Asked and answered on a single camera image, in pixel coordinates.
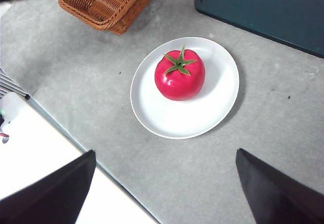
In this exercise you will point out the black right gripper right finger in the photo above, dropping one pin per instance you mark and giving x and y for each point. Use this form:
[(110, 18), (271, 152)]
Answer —
[(278, 198)]

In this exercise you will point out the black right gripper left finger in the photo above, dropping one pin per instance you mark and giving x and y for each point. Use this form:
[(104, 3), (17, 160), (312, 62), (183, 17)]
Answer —
[(50, 198)]

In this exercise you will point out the red tomato with green stem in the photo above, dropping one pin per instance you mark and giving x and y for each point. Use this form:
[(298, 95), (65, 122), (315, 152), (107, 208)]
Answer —
[(179, 84)]

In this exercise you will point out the brown wicker basket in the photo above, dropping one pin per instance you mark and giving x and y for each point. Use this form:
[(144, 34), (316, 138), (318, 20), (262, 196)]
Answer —
[(106, 3)]

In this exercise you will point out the grey striped panel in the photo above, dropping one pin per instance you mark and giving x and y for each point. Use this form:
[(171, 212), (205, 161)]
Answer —
[(10, 84)]

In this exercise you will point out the white rounded object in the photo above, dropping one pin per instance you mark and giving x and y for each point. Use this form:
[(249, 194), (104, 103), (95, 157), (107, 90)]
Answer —
[(11, 107)]

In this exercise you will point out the pale grey round plate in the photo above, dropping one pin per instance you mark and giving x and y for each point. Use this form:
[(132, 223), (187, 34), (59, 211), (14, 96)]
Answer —
[(182, 120)]

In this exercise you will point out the black rectangular tray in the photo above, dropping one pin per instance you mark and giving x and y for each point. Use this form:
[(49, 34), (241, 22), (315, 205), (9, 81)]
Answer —
[(273, 8)]

